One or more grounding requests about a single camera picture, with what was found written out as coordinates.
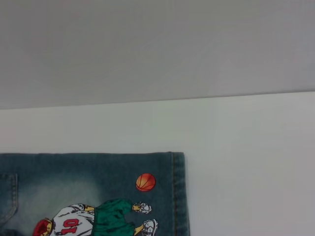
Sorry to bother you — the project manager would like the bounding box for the blue denim shorts basketball print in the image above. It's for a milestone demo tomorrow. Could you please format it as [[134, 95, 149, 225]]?
[[0, 151, 190, 236]]

